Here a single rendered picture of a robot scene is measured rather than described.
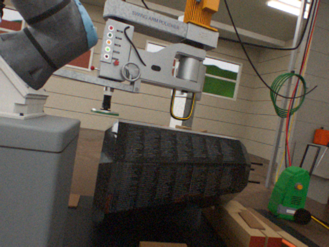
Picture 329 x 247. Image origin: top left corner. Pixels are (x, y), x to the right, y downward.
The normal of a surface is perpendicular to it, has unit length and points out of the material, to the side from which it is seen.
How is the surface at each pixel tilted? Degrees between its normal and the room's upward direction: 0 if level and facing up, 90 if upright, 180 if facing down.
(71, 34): 108
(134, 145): 45
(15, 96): 90
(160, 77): 90
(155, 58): 90
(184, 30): 90
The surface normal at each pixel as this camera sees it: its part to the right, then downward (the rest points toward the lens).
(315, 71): 0.23, 0.09
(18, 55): 0.56, -0.04
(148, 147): 0.29, -0.63
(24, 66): 0.69, 0.17
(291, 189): -0.04, 0.04
